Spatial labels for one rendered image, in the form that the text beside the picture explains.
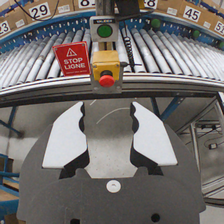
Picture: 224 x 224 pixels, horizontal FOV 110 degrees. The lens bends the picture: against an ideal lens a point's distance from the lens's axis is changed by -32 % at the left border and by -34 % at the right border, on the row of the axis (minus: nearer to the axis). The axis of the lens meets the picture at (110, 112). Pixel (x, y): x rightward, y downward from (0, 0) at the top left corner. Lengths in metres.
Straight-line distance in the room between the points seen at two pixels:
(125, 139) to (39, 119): 0.96
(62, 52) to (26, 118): 1.28
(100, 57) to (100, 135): 0.88
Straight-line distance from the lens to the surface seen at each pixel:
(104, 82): 0.29
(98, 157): 1.07
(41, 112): 1.45
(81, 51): 0.35
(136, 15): 0.27
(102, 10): 0.31
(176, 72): 0.58
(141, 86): 0.50
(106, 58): 0.32
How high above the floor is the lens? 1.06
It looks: 62 degrees down
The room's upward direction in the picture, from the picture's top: 1 degrees counter-clockwise
